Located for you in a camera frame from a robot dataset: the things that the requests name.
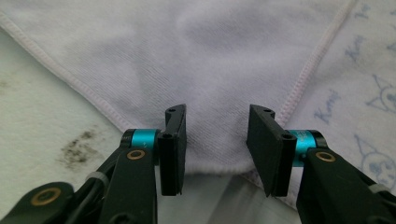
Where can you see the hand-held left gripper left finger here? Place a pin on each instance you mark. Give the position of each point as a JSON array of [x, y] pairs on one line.
[[172, 155]]

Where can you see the light purple printed towel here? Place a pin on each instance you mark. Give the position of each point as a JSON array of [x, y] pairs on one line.
[[202, 62]]

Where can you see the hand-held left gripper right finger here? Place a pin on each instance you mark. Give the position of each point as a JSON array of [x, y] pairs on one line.
[[271, 155]]

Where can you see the white grid mat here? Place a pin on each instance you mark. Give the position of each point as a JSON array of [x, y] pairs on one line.
[[37, 109]]

